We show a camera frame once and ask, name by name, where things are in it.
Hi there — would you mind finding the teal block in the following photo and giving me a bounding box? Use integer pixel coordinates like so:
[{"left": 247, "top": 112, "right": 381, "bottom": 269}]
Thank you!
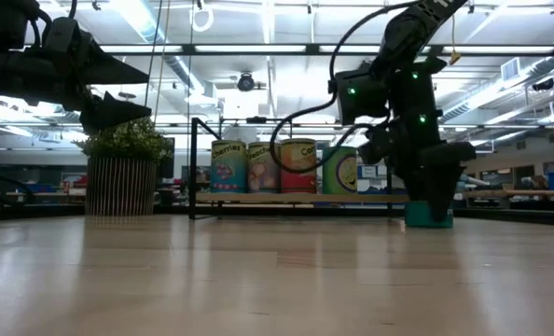
[{"left": 404, "top": 200, "right": 454, "bottom": 230}]

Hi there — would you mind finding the red yellow corn tin can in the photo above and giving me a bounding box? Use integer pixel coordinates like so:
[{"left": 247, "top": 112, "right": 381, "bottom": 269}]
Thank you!
[{"left": 279, "top": 137, "right": 318, "bottom": 195}]

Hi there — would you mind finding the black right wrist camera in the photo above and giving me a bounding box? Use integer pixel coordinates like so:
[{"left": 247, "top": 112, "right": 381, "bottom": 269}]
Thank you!
[{"left": 358, "top": 126, "right": 395, "bottom": 165}]

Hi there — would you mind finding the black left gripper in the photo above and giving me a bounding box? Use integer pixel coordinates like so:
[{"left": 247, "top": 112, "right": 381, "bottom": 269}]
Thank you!
[{"left": 28, "top": 16, "right": 153, "bottom": 134}]

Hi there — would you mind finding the cherries label tin can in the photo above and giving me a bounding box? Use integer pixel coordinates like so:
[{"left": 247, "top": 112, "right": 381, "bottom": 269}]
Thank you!
[{"left": 210, "top": 139, "right": 248, "bottom": 195}]

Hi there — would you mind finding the black looping arm cable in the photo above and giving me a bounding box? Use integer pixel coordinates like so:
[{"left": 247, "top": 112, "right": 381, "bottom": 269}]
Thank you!
[{"left": 268, "top": 0, "right": 422, "bottom": 176}]

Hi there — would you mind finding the white hanging cable loop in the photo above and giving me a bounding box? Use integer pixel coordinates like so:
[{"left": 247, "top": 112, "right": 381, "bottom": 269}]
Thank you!
[{"left": 190, "top": 3, "right": 215, "bottom": 34}]

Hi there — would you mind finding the peaches label tin can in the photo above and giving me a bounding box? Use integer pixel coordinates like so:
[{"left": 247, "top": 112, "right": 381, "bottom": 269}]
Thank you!
[{"left": 246, "top": 141, "right": 283, "bottom": 194}]

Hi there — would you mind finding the wooden background table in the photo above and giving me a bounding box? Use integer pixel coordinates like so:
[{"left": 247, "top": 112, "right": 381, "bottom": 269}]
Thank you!
[{"left": 463, "top": 188, "right": 554, "bottom": 200}]

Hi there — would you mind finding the green leafy plant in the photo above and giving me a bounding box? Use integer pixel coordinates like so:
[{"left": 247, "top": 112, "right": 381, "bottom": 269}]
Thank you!
[{"left": 74, "top": 116, "right": 174, "bottom": 162}]

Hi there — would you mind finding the green smiling face tin can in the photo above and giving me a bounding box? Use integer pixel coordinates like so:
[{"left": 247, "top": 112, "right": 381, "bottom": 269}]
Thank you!
[{"left": 322, "top": 146, "right": 358, "bottom": 195}]

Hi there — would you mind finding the thin hanging cable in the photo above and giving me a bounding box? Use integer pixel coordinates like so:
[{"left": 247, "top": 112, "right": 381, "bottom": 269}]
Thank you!
[
  {"left": 145, "top": 0, "right": 165, "bottom": 94},
  {"left": 153, "top": 0, "right": 172, "bottom": 123}
]

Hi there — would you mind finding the black frame wooden shelf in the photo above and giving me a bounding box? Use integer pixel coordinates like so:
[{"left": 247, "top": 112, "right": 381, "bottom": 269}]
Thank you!
[{"left": 187, "top": 116, "right": 411, "bottom": 221}]

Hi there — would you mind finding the black table edge rail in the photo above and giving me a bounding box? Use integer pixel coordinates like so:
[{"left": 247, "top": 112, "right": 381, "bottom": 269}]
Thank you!
[{"left": 0, "top": 203, "right": 554, "bottom": 228}]

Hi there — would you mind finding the yellow hanging cord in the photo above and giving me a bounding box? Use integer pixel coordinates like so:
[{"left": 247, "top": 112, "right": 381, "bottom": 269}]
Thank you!
[{"left": 449, "top": 13, "right": 463, "bottom": 66}]

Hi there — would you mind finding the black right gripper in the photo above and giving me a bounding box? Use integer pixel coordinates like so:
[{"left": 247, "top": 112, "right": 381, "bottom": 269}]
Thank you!
[{"left": 383, "top": 122, "right": 477, "bottom": 223}]

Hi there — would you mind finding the black ceiling camera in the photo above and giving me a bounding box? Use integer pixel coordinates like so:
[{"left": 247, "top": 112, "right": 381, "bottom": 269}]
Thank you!
[{"left": 236, "top": 72, "right": 257, "bottom": 93}]

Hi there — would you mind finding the black white striped planter pot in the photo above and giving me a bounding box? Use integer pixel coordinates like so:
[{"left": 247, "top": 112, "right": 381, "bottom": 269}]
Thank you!
[{"left": 84, "top": 156, "right": 159, "bottom": 217}]

